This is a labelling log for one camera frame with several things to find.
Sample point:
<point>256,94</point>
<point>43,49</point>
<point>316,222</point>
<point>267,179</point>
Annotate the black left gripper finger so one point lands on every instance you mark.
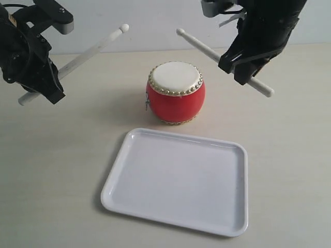
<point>44,80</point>

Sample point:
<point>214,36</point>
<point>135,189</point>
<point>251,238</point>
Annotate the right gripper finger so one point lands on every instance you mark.
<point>246,67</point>
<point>246,51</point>

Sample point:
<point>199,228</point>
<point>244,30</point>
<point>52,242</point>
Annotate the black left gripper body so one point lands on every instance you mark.
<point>25,55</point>

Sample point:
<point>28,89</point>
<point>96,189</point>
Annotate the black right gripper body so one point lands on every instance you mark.
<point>261,32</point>

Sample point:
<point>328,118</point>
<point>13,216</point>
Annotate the wooden drumstick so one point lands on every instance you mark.
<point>253,82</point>
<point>88,55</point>

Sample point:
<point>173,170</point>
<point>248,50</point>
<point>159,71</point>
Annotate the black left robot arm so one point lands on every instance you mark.
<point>26,14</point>

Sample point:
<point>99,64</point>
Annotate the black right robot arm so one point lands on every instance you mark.
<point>271,5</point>

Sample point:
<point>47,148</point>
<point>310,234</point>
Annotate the red small drum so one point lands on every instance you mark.
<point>175,92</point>

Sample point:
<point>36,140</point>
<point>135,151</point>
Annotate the white plastic tray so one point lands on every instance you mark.
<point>183,180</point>

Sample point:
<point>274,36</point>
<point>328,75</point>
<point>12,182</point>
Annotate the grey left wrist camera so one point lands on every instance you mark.
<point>62,19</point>

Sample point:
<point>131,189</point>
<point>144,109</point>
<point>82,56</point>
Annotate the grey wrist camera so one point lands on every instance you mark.
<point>211,9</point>
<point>62,19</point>

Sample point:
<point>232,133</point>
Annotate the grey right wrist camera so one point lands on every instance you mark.
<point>211,9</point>

